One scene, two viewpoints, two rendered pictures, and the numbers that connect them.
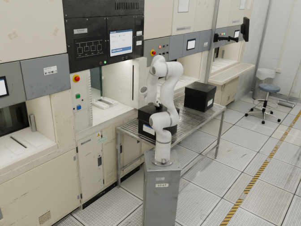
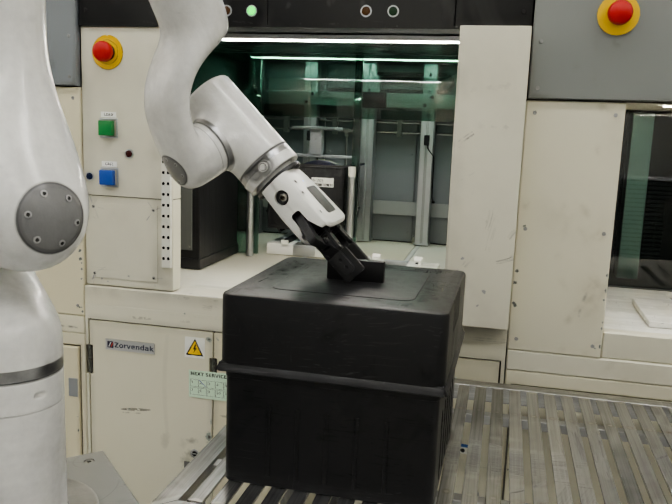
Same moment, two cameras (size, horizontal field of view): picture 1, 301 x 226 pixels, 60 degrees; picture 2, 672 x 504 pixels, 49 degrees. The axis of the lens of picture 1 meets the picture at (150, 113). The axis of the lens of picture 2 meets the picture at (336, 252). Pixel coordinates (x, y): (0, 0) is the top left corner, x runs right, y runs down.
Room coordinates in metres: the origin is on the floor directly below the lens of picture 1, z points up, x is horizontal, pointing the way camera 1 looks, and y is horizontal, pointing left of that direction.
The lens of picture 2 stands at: (1.76, -0.98, 1.23)
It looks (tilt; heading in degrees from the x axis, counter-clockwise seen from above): 10 degrees down; 65
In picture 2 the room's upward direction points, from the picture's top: 2 degrees clockwise
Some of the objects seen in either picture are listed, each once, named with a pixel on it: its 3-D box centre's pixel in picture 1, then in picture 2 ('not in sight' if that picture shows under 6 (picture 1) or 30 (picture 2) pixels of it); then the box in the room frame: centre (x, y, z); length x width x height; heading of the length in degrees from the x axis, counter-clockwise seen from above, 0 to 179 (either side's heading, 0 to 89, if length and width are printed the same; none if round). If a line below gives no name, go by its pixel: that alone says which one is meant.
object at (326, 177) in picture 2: not in sight; (315, 184); (2.57, 0.92, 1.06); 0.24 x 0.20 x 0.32; 142
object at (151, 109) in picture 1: (158, 112); (354, 305); (2.21, -0.08, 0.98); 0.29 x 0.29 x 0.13; 52
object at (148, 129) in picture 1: (157, 124); (350, 394); (2.21, -0.08, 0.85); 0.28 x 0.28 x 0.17; 52
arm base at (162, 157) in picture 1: (162, 149); (9, 445); (1.77, -0.11, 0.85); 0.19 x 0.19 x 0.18
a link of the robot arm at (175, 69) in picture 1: (170, 95); (9, 22); (1.78, -0.14, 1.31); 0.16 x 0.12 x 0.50; 116
